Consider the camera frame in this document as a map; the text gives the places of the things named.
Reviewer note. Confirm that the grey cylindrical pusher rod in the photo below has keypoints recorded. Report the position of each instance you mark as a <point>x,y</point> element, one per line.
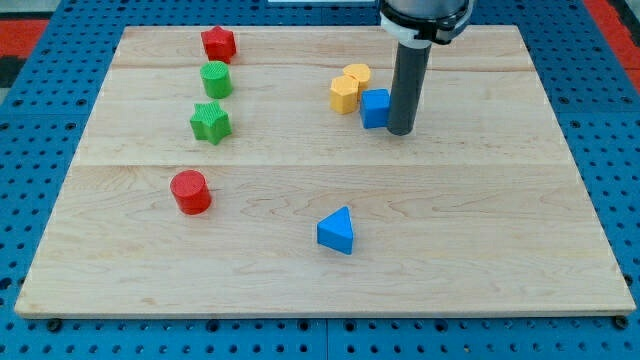
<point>409,74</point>

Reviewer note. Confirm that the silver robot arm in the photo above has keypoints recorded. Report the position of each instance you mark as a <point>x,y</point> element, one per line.
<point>417,25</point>

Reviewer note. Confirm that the blue triangle block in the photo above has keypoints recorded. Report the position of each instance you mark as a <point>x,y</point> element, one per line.
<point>336,231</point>

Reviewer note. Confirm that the yellow heart block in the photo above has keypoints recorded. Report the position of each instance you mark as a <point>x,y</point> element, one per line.
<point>361,73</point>

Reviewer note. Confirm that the blue cube block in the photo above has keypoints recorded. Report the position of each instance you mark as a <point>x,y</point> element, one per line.
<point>374,108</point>

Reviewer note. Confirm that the yellow hexagon block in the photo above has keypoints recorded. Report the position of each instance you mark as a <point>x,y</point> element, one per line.
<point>343,97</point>

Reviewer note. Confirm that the wooden board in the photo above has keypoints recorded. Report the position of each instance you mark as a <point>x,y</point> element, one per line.
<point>479,212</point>

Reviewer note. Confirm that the red star block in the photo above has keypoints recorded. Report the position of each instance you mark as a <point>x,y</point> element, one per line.
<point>219,44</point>

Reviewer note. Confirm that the green cylinder block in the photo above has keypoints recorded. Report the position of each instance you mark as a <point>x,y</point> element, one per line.
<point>215,76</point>

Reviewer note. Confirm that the green star block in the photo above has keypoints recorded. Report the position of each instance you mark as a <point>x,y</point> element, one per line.
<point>210,122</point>

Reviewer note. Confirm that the red cylinder block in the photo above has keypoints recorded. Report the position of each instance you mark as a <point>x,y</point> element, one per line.
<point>190,191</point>

